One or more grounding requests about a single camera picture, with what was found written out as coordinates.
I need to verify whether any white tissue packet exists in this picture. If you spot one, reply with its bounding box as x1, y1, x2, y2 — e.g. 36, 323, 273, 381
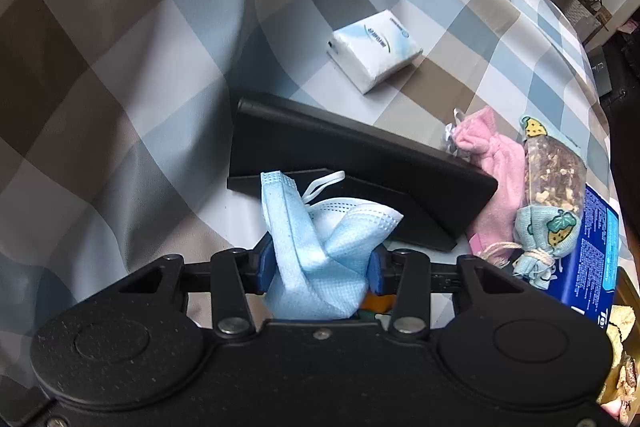
327, 9, 423, 95

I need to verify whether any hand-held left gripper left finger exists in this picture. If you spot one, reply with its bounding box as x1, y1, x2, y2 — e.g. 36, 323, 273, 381
117, 234, 276, 339

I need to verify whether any potted plant in white basket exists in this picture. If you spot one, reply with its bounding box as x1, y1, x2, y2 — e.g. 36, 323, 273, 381
569, 0, 612, 38

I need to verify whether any grey flat panel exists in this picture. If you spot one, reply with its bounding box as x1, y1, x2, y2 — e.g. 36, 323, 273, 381
587, 47, 614, 98

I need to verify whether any blue face mask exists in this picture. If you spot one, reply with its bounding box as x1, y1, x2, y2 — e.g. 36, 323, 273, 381
260, 171, 405, 322

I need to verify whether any blue brown checkered tablecloth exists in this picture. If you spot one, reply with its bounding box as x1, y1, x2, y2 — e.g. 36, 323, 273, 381
0, 0, 626, 388

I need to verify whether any pink drawstring pouch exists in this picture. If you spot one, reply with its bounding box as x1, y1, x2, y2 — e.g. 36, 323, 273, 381
442, 106, 528, 258

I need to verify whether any blue tissue pack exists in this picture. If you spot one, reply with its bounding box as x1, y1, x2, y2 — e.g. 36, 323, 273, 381
547, 184, 623, 333

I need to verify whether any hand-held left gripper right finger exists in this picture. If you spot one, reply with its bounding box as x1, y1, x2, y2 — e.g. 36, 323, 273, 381
367, 244, 521, 338

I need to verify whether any strawberry print pouch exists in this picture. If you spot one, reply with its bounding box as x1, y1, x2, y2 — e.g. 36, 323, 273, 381
511, 114, 586, 290

